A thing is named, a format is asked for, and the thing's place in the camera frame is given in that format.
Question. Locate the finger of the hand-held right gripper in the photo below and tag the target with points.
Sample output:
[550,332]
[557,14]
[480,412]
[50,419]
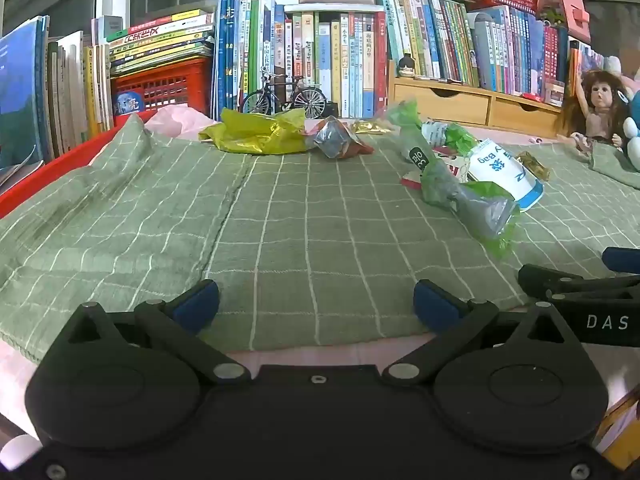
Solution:
[625,260]
[560,282]

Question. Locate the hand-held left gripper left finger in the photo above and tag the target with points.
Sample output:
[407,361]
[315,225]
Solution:
[197,305]

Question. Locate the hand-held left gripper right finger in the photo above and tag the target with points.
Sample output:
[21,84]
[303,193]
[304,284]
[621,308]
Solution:
[435,305]

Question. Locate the gold candy wrapper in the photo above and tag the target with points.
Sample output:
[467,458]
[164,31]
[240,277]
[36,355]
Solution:
[532,165]
[372,127]

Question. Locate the short row of books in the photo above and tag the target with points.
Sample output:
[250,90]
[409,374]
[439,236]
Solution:
[582,65]

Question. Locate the stack of flat books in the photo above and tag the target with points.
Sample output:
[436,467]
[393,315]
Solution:
[160,40]

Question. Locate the row of colourful thin books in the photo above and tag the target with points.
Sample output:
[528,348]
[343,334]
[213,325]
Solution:
[450,35]

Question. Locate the row of leaning books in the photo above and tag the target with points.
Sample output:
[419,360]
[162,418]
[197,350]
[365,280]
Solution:
[30,90]

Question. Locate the row of upright books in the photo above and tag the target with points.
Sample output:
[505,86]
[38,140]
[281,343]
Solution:
[310,55]

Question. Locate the green silver snack wrapper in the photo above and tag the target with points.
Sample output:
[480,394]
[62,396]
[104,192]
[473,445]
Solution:
[480,210]

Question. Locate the green checked cloth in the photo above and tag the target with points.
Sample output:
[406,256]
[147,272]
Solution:
[300,235]

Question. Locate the white blue bag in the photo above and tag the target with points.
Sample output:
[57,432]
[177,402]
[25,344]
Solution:
[505,170]

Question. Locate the blue cat plush toy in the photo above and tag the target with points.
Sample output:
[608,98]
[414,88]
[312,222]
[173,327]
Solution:
[634,135]

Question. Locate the red white snack pack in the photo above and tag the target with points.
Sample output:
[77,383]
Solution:
[452,167]

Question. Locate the brown-haired doll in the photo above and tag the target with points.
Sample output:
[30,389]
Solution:
[597,100]

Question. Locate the white green wrapper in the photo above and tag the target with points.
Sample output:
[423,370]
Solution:
[432,132]

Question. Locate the small clear jar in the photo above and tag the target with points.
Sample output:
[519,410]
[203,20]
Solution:
[554,94]

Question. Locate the yellow-green plastic bag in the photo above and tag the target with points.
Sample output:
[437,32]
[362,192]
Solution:
[255,132]

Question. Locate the small pink toy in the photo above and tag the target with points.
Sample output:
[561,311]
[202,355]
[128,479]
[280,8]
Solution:
[531,96]

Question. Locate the silver red snack wrapper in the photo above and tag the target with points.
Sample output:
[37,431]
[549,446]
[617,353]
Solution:
[337,140]

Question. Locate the green plastic wrapper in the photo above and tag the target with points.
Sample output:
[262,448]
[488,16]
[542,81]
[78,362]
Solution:
[405,115]

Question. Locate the white rabbit plush toy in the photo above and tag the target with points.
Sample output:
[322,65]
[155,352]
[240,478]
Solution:
[612,65]

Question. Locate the wooden drawer organizer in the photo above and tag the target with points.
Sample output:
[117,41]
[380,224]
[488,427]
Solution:
[450,105]

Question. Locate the red plastic bin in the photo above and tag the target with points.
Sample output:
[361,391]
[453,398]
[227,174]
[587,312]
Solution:
[30,185]

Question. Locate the blue globe print card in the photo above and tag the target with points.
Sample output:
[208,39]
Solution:
[127,102]

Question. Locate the miniature bicycle model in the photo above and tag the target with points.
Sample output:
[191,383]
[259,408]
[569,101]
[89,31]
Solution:
[310,97]

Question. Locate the black-haired small figurine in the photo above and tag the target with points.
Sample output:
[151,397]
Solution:
[406,67]

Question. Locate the white box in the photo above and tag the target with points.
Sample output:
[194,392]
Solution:
[106,27]

